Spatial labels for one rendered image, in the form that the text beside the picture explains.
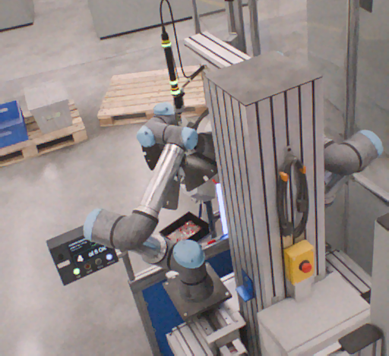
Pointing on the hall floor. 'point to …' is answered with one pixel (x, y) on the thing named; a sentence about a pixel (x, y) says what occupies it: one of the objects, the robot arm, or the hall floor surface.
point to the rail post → (146, 323)
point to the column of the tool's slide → (236, 19)
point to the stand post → (209, 218)
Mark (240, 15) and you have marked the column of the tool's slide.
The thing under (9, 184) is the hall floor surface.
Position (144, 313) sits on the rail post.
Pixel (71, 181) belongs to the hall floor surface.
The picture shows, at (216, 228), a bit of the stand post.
